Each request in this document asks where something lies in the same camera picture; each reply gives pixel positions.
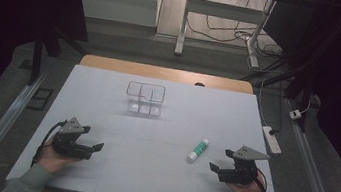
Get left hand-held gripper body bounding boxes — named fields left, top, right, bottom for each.
left=49, top=114, right=98, bottom=162

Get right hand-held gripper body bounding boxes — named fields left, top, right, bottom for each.
left=217, top=142, right=272, bottom=190

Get green and white glue stick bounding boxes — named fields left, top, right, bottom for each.
left=186, top=136, right=211, bottom=166

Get clear plastic organizer box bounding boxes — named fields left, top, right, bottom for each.
left=123, top=80, right=168, bottom=119

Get person's left hand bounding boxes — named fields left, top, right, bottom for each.
left=35, top=135, right=83, bottom=179

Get white power strip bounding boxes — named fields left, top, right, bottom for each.
left=257, top=124, right=286, bottom=157

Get black floor plate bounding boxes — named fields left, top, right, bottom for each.
left=25, top=85, right=55, bottom=114

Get white table cover board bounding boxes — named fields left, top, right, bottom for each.
left=5, top=56, right=298, bottom=192

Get small white adapter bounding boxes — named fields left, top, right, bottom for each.
left=287, top=108, right=304, bottom=121

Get black metal stand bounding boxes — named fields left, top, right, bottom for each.
left=26, top=20, right=92, bottom=94

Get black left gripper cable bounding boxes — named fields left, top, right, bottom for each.
left=30, top=116, right=69, bottom=172

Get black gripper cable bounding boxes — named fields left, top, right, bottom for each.
left=251, top=169, right=273, bottom=192
left=30, top=116, right=69, bottom=172

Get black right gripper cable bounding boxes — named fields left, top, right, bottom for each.
left=251, top=169, right=273, bottom=192

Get black floor cable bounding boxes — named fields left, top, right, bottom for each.
left=184, top=0, right=276, bottom=51

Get white desk frame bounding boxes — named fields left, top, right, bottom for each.
left=173, top=0, right=279, bottom=71

